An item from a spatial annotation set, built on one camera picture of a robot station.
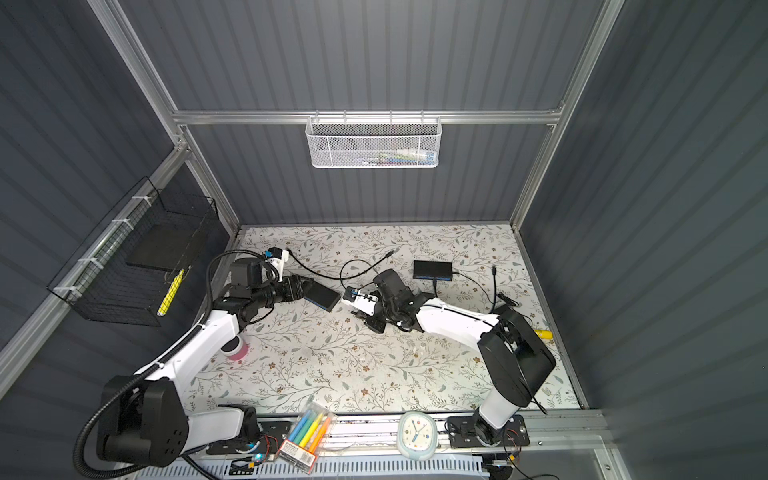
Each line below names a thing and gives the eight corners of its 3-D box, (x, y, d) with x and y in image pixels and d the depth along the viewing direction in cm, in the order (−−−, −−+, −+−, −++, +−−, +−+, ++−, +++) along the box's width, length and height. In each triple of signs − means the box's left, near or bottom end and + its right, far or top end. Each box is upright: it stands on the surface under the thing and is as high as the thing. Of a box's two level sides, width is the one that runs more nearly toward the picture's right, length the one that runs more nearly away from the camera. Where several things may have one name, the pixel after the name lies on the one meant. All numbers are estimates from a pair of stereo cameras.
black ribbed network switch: (413, 278, 107) (413, 274, 105) (413, 264, 111) (413, 260, 109) (452, 280, 106) (453, 276, 104) (451, 266, 110) (452, 262, 108)
